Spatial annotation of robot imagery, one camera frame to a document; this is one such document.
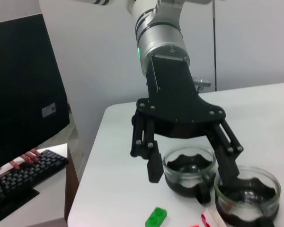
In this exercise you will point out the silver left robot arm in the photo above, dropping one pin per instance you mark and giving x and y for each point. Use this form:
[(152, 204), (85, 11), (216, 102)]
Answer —
[(161, 40)]

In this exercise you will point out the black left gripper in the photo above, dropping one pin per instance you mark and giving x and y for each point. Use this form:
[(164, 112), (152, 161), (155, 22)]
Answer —
[(175, 99)]

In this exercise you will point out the green flat toy plate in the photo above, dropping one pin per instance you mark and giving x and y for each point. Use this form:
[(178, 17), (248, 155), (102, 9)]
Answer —
[(156, 216)]

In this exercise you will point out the white side desk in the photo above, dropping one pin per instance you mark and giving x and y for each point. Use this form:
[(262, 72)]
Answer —
[(49, 201)]

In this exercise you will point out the short white toy brick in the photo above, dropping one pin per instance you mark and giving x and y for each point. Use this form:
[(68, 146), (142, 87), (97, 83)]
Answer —
[(215, 218)]

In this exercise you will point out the black computer monitor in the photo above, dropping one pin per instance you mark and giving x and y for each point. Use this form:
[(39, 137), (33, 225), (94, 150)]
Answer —
[(21, 82)]

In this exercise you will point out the black computer keyboard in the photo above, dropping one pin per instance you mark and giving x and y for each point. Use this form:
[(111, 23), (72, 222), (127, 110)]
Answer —
[(45, 163)]

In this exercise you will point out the dark red toy brick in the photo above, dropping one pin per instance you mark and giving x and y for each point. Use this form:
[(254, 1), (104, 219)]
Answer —
[(204, 221)]

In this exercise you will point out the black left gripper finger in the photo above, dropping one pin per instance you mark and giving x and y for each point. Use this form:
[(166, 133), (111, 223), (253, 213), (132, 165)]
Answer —
[(227, 156)]

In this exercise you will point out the bystander hand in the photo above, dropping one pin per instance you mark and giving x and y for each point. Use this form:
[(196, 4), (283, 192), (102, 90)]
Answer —
[(32, 156)]

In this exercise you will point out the black monitor base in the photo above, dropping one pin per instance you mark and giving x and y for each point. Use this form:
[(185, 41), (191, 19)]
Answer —
[(4, 210)]

